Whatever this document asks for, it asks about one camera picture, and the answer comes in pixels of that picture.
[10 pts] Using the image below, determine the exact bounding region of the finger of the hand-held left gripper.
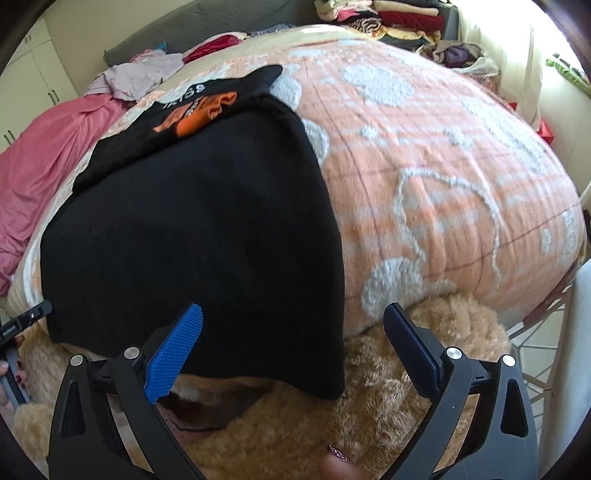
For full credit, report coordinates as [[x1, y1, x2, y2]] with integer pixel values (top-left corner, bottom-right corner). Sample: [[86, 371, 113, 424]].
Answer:
[[16, 300, 52, 326]]

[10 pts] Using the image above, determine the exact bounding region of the white wire rack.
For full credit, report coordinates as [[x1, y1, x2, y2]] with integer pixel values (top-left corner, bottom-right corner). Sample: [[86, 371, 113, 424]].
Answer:
[[505, 270, 591, 480]]

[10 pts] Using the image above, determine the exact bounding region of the plastic bag of clothes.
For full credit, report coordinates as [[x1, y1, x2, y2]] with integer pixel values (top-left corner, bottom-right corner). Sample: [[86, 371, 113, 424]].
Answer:
[[431, 39, 502, 77]]

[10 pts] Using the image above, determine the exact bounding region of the beige fuzzy blanket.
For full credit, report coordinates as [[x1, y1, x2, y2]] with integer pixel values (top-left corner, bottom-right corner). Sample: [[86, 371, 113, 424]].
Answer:
[[14, 295, 513, 480]]

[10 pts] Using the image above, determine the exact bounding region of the dark bedside cabinet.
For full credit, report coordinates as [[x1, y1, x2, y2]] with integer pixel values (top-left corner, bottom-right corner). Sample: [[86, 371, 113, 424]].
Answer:
[[436, 2, 462, 40]]

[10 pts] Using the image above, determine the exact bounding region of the black long-sleeve sweater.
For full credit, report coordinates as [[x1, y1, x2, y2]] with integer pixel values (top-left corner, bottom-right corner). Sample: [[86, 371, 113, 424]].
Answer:
[[41, 65, 347, 401]]

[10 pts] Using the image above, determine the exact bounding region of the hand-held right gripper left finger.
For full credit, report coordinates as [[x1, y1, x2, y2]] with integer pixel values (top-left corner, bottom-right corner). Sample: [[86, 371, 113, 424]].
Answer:
[[46, 302, 208, 480]]

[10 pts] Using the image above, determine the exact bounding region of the pink blanket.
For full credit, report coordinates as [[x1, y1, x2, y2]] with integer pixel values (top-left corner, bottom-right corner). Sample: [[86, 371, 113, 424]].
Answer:
[[0, 95, 127, 296]]

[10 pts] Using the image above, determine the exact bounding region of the grey quilted headboard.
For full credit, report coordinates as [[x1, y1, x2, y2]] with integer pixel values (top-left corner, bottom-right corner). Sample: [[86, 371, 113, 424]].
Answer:
[[102, 0, 319, 68]]

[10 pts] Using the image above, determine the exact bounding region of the pile of folded clothes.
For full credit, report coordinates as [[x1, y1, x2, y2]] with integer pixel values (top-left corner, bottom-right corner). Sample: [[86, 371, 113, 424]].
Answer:
[[314, 0, 455, 47]]

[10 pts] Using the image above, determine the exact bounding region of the green patterned cloth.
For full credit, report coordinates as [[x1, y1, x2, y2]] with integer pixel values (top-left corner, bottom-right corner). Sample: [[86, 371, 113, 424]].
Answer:
[[546, 54, 591, 93]]

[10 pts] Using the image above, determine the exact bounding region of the white wardrobe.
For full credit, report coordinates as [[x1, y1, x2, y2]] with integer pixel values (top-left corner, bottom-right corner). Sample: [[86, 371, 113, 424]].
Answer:
[[0, 18, 79, 153]]

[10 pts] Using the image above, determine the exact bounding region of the peach checked fleece blanket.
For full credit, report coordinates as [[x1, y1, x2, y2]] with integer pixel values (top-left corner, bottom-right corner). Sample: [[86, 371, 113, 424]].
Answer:
[[23, 23, 587, 333]]

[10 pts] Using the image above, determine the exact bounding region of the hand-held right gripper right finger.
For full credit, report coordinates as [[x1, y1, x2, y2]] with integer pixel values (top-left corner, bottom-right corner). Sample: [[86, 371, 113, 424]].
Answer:
[[379, 302, 541, 480]]

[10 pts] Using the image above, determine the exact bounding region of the person's left hand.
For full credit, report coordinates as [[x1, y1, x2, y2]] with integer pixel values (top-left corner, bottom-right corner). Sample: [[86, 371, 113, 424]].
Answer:
[[0, 336, 32, 418]]

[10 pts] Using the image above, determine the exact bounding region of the red cloth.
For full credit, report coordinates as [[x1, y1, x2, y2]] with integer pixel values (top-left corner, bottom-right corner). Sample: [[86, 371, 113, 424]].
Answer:
[[182, 37, 243, 63]]

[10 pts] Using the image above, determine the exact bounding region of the cream curtain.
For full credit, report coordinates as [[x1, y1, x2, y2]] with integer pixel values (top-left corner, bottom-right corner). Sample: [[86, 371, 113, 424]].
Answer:
[[457, 0, 546, 130]]

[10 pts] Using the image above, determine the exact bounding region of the lilac garment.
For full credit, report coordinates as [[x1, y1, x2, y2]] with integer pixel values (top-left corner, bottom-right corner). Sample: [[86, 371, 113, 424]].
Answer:
[[83, 50, 185, 102]]

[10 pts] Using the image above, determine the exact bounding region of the person's right hand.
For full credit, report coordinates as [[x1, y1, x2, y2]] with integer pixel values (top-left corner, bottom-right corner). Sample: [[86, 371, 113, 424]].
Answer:
[[318, 444, 358, 480]]

